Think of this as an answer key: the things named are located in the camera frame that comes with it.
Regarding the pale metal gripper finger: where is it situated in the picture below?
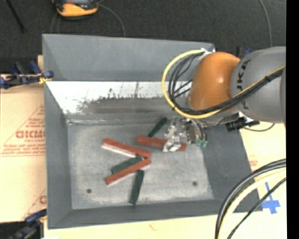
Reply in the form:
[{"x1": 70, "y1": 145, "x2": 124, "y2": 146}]
[
  {"x1": 164, "y1": 129, "x2": 178, "y2": 144},
  {"x1": 162, "y1": 142, "x2": 182, "y2": 153}
]

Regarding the dark green flat block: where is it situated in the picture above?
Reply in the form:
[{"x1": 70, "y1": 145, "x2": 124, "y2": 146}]
[
  {"x1": 129, "y1": 169, "x2": 146, "y2": 205},
  {"x1": 110, "y1": 155, "x2": 144, "y2": 175},
  {"x1": 147, "y1": 117, "x2": 168, "y2": 138}
]

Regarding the red-brown flat block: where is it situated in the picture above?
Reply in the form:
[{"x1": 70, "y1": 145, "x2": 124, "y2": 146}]
[
  {"x1": 136, "y1": 135, "x2": 187, "y2": 152},
  {"x1": 105, "y1": 158, "x2": 152, "y2": 187},
  {"x1": 101, "y1": 138, "x2": 152, "y2": 159}
]

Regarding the grey metal bin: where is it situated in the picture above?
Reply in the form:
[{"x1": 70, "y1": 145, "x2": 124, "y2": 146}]
[{"x1": 41, "y1": 33, "x2": 263, "y2": 229}]

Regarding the brown cardboard board red print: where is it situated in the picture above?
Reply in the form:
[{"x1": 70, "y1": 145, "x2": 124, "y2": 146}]
[{"x1": 0, "y1": 74, "x2": 48, "y2": 224}]

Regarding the black cylinder on white bracket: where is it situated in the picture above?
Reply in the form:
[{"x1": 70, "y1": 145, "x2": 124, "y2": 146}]
[{"x1": 225, "y1": 118, "x2": 260, "y2": 132}]

